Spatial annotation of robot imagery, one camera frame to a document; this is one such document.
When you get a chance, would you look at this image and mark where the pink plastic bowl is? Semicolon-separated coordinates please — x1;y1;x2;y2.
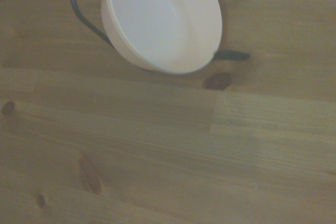
100;0;224;75

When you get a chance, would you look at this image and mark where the black wire bowl rack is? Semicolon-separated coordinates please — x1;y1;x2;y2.
69;0;250;74

